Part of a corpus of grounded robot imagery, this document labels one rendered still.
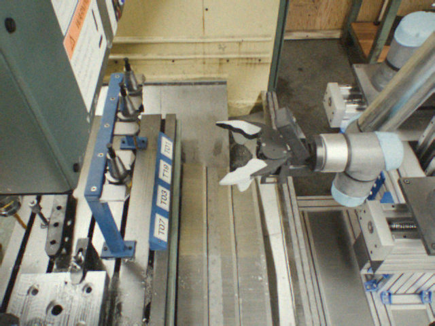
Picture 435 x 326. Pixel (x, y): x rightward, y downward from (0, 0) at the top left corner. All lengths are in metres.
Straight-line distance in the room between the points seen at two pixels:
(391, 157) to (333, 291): 1.27
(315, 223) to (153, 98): 1.05
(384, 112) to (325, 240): 1.31
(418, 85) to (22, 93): 0.67
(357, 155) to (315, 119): 2.17
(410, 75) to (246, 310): 0.88
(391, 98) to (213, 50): 1.00
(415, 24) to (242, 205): 0.84
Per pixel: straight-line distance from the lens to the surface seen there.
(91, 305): 1.12
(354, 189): 0.85
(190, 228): 1.43
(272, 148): 0.73
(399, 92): 0.84
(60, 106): 0.45
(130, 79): 1.20
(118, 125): 1.14
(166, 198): 1.30
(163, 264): 1.22
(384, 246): 1.09
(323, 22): 3.67
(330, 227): 2.15
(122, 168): 0.99
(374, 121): 0.89
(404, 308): 2.06
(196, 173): 1.61
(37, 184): 0.48
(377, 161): 0.79
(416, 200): 1.14
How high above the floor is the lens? 2.01
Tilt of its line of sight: 51 degrees down
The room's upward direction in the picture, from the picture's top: straight up
